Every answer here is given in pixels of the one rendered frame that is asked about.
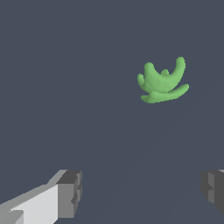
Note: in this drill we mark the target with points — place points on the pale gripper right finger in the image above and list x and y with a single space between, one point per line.
215 188

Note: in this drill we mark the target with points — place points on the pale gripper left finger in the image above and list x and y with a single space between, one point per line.
43 201

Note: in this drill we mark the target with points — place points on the green branched blob object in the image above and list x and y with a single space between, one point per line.
160 83

